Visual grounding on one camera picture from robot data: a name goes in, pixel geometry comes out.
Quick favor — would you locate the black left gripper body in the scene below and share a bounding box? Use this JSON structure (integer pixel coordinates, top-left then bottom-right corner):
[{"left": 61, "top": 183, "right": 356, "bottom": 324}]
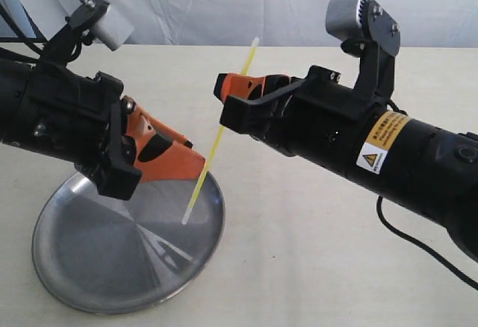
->
[{"left": 22, "top": 63, "right": 124, "bottom": 186}]

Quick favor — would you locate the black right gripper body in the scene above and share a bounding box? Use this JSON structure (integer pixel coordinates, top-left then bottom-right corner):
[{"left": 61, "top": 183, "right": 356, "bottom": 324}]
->
[{"left": 257, "top": 65, "right": 385, "bottom": 172}]

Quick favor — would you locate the thin yellow stick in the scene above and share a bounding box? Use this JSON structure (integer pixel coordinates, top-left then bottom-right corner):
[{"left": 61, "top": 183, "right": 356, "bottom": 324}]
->
[{"left": 181, "top": 37, "right": 260, "bottom": 225}]

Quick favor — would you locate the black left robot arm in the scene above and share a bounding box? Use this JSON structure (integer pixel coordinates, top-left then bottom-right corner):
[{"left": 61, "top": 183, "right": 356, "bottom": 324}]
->
[{"left": 1, "top": 60, "right": 205, "bottom": 200}]

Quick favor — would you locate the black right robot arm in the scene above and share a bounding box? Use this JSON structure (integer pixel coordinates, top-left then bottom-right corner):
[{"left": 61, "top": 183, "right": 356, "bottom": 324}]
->
[{"left": 214, "top": 66, "right": 477, "bottom": 258}]

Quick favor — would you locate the round stainless steel plate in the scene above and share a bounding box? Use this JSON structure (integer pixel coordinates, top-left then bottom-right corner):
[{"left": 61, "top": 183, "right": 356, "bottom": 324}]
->
[{"left": 31, "top": 173, "right": 225, "bottom": 314}]

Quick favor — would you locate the white backdrop cloth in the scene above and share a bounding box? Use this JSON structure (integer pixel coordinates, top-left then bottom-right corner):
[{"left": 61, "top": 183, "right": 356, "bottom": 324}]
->
[{"left": 19, "top": 0, "right": 477, "bottom": 48}]

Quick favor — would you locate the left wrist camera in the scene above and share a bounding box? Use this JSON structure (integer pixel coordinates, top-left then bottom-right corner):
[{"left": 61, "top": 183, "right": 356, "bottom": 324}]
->
[{"left": 66, "top": 0, "right": 134, "bottom": 52}]

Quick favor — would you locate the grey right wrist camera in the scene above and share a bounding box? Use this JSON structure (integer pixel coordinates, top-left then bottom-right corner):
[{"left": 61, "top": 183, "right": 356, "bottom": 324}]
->
[{"left": 325, "top": 0, "right": 401, "bottom": 57}]

